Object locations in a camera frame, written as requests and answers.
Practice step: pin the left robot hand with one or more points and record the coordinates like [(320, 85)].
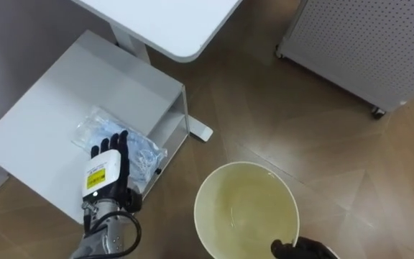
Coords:
[(102, 172)]

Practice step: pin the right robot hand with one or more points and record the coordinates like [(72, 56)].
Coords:
[(307, 250)]

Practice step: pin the clear plastic bag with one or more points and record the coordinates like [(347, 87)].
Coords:
[(140, 153)]

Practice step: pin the cream round bucket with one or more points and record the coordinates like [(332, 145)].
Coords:
[(243, 208)]

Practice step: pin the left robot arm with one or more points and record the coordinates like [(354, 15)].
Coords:
[(102, 234)]

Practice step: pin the low white side table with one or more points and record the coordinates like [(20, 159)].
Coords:
[(49, 118)]

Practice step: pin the white desk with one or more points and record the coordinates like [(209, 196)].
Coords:
[(164, 21)]

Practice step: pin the white perforated metal cabinet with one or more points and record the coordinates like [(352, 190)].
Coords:
[(365, 43)]

